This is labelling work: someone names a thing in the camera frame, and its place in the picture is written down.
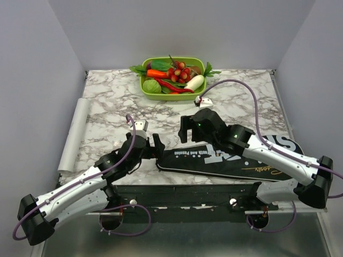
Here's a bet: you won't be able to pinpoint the black racket cover bag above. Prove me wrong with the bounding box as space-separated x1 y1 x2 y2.
156 143 290 182

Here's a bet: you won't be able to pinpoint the white shuttlecock tube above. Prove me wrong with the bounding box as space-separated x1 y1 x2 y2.
57 98 90 173

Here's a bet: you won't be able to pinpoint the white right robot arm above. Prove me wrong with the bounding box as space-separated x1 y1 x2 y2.
178 108 333 210

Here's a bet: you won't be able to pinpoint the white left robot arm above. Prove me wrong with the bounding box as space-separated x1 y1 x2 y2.
12 133 165 246

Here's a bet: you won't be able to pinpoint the green plastic basket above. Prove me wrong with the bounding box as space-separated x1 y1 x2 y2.
130 56 212 101

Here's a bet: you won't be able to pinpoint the red toy chili pepper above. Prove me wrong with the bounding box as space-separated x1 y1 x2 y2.
154 78 194 94

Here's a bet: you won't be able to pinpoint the white toy radish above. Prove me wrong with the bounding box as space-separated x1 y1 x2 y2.
184 75 205 91

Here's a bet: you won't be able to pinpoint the red toy cherry bunch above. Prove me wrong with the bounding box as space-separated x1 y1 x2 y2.
167 56 191 84

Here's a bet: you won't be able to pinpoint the green toy cabbage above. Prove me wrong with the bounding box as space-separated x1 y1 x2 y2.
142 80 162 94

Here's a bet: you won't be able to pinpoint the brown toy mushroom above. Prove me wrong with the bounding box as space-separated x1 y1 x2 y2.
190 66 202 75

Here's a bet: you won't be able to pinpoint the orange toy carrot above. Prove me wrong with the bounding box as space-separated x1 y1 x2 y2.
146 69 169 79

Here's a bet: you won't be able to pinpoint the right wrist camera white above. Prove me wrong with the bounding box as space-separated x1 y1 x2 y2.
194 96 213 110

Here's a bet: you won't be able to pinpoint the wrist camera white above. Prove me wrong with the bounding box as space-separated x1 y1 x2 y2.
130 120 148 140
194 96 213 110

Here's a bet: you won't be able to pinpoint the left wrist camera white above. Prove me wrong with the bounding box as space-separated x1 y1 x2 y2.
130 120 148 140

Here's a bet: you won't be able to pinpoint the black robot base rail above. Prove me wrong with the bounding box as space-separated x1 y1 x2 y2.
101 183 277 227

